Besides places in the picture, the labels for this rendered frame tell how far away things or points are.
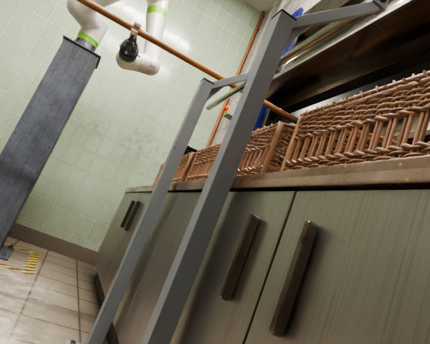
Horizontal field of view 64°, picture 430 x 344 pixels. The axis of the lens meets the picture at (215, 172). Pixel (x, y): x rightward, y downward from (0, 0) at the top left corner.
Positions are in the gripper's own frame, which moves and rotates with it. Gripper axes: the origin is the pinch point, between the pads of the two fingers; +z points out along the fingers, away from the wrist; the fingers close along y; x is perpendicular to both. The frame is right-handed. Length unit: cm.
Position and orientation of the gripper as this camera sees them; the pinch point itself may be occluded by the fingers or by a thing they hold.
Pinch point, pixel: (135, 30)
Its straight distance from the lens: 168.9
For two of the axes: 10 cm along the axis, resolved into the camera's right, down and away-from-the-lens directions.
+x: -8.6, -4.2, -3.0
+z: 3.6, -0.6, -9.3
